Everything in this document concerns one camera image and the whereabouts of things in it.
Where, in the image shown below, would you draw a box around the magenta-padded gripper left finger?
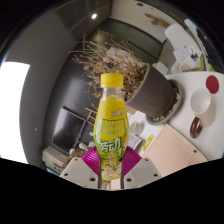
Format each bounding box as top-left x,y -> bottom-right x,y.
59,146 -> 102,190

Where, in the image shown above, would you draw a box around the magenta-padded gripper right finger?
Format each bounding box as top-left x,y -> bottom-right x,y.
120,146 -> 163,190

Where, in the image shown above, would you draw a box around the yellow drink bottle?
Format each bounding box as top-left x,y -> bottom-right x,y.
92,73 -> 131,182

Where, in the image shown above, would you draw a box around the white plaster busts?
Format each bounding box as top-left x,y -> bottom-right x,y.
68,141 -> 96,156

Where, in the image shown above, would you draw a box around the yellow marker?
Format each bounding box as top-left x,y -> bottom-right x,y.
141,134 -> 155,153

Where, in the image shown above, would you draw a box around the white cabinet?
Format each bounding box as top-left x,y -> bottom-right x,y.
41,145 -> 71,176

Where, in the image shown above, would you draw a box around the small white cup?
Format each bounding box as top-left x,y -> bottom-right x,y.
129,120 -> 144,137

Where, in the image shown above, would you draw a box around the wooden easel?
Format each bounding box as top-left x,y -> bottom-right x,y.
84,106 -> 98,127

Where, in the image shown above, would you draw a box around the grey plant saucer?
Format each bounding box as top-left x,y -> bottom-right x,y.
144,79 -> 185,126

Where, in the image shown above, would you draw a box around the grey pot with dried plant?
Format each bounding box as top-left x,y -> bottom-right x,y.
68,33 -> 178,118

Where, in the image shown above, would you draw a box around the long ceiling light panel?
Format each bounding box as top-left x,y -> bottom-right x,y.
0,61 -> 31,164

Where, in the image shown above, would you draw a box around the flat round red coaster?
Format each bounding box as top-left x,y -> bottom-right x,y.
205,75 -> 220,95

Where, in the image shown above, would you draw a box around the stack of papers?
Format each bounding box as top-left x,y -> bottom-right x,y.
173,44 -> 204,73

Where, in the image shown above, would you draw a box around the white chair with papers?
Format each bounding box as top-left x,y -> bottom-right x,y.
164,22 -> 201,73

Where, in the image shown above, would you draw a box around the wooden figure statue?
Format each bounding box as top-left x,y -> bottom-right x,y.
144,12 -> 171,29

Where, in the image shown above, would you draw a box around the black wall screen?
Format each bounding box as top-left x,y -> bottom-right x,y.
51,106 -> 88,156

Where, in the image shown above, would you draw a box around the cream mug with brown handle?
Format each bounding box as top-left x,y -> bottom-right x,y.
189,87 -> 217,140

